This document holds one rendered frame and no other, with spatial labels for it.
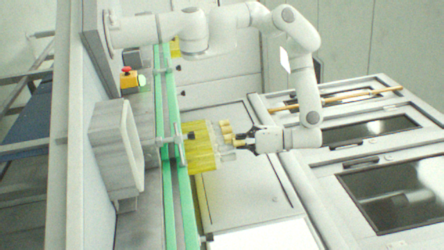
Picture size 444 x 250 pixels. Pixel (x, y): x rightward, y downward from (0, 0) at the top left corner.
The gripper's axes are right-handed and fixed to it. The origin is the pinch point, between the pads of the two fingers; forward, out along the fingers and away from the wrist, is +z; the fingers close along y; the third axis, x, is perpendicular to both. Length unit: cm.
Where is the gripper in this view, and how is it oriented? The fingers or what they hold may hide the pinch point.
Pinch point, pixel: (241, 141)
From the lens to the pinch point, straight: 136.8
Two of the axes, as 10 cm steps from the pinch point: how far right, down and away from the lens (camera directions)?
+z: -9.9, 0.5, 1.4
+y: -1.1, -8.7, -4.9
